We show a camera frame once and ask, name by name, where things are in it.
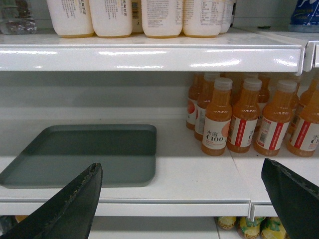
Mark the orange juice bottle red label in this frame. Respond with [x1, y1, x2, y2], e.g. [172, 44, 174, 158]
[254, 80, 297, 156]
[226, 78, 262, 153]

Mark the white shelf board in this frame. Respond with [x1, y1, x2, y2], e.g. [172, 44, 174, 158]
[0, 28, 306, 74]
[0, 118, 251, 217]

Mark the orange juice bottle right edge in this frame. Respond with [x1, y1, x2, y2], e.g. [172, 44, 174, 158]
[287, 73, 319, 157]

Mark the yellow lemon drink bottle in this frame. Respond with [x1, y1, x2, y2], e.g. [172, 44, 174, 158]
[237, 217, 266, 239]

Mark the white lower shelf board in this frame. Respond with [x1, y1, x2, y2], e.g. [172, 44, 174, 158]
[0, 118, 251, 217]

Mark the white upper shelf board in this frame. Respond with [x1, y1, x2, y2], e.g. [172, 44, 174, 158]
[0, 28, 306, 74]

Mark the orange C100 juice bottle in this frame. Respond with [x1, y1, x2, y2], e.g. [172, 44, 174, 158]
[201, 78, 233, 156]

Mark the grey rectangular serving tray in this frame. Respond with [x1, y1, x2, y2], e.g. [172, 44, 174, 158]
[0, 124, 157, 189]

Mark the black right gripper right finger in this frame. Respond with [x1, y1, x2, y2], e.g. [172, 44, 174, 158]
[261, 158, 319, 239]

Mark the blue drink bottle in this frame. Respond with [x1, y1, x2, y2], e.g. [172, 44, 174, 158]
[288, 0, 319, 33]

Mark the clear water bottle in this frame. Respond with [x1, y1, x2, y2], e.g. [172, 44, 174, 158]
[0, 0, 37, 35]

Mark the white milk drink bottle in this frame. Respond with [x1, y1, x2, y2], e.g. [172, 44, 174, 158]
[47, 0, 94, 38]
[89, 0, 133, 38]
[182, 0, 225, 38]
[141, 0, 184, 39]

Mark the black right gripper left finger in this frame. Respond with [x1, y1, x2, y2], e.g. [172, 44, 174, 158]
[1, 163, 103, 239]

